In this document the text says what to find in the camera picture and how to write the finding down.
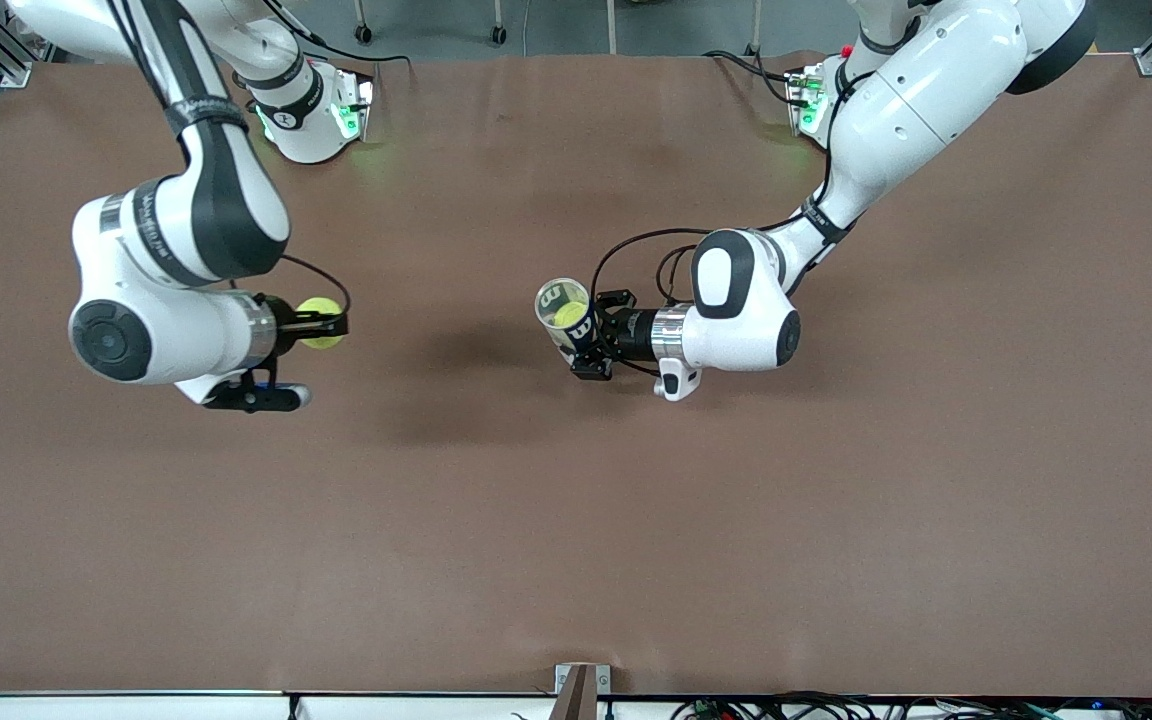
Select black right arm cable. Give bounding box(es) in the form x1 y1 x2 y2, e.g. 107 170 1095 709
281 254 352 313

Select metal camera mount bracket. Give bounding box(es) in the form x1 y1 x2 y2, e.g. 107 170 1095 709
554 663 613 720

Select tangled cable bundle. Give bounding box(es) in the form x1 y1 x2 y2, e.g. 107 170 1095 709
671 690 1152 720

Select white tennis ball can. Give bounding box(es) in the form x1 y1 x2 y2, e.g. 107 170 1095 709
534 277 601 366

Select brown paper table cover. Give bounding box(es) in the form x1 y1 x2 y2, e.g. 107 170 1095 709
0 52 1152 698

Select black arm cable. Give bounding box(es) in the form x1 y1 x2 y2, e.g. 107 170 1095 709
591 228 712 379
281 254 352 313

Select white table edge rail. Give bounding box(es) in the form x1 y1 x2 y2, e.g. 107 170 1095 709
0 690 1152 720

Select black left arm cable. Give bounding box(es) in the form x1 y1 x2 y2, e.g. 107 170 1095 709
591 228 712 379

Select black base power cable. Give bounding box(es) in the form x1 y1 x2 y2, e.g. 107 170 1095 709
266 0 415 71
704 50 799 106

